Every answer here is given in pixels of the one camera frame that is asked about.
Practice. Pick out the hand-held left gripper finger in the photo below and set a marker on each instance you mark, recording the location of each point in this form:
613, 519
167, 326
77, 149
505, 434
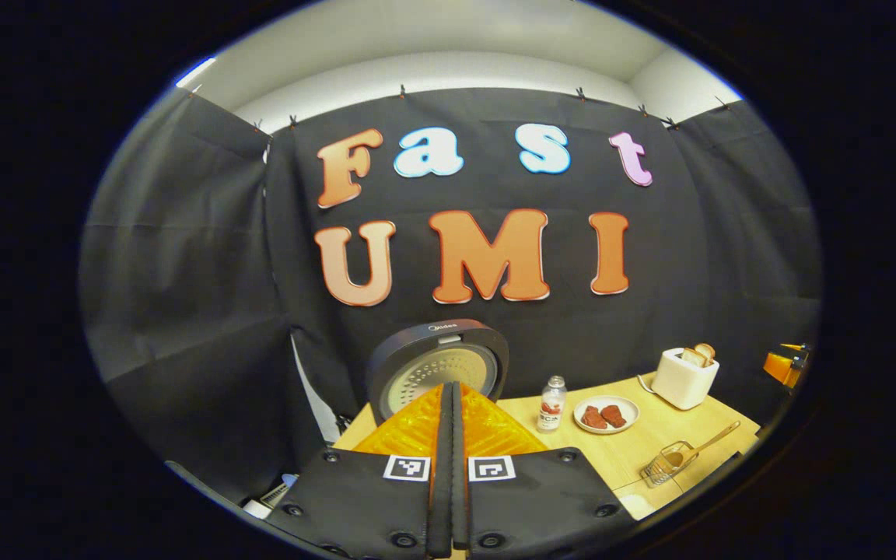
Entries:
460, 498
445, 498

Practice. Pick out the wooden spoon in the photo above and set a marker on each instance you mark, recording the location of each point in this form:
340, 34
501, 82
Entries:
708, 441

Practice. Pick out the grey white rice cooker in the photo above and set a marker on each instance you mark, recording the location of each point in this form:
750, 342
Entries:
417, 342

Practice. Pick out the metal chopstick holder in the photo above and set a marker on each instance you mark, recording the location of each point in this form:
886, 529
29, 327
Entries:
654, 470

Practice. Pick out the toasted bread slice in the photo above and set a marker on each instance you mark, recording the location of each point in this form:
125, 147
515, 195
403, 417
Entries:
706, 351
693, 358

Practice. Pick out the white toaster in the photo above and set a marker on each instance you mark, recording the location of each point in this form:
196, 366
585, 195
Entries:
681, 383

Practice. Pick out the small clear plastic bottle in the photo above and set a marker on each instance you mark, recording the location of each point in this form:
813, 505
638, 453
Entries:
551, 408

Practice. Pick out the red meat piece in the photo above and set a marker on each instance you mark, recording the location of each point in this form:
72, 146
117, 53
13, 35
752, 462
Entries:
592, 418
614, 415

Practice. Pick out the white round plate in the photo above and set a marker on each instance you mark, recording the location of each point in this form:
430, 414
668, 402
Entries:
630, 412

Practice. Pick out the white grey object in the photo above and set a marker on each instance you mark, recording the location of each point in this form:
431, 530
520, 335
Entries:
261, 507

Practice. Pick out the black backdrop cloth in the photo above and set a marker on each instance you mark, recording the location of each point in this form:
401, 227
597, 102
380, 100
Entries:
183, 272

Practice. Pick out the ceiling light panel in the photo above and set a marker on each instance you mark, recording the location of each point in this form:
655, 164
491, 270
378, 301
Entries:
195, 71

